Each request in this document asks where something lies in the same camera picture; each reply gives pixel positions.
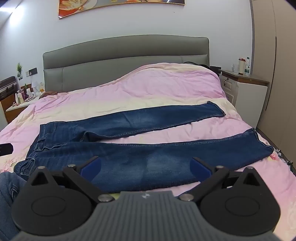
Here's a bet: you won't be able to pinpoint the beige wardrobe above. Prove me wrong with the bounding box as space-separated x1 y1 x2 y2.
251 0 296 150

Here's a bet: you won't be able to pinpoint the pink and cream blanket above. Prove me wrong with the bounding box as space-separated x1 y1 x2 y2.
0 62 296 195

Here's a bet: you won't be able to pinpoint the blue denim pants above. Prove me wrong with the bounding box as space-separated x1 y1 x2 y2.
13 101 274 193

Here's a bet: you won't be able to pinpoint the small potted green plant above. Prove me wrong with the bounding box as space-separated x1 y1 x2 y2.
15 62 24 79

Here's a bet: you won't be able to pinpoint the brown cloth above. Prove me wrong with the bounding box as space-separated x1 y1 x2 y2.
39 91 66 99

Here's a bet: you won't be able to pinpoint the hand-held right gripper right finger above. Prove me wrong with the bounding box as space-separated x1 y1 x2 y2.
179 157 263 203

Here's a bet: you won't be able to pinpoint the brown suitcase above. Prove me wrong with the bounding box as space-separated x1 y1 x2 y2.
0 76 19 101

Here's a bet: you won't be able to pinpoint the black bag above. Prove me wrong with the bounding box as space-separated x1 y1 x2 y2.
183 61 222 75

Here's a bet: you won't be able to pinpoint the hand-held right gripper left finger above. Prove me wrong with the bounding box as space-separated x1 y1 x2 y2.
27 156 114 204

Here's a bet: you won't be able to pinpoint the framed floral wall picture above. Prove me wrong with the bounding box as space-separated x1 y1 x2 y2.
58 0 186 20

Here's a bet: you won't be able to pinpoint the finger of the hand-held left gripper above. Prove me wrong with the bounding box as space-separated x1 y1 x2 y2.
0 143 13 156

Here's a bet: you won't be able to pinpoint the grey padded headboard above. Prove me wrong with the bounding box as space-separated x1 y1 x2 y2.
43 35 210 92

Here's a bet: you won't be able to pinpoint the wooden nightstand with white top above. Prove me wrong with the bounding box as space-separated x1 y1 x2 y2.
0 92 41 125

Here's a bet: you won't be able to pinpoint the white nightstand with brown top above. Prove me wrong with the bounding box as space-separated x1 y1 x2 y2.
218 69 270 117

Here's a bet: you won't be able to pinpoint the cluster of toiletry bottles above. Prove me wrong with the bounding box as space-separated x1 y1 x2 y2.
15 81 46 105

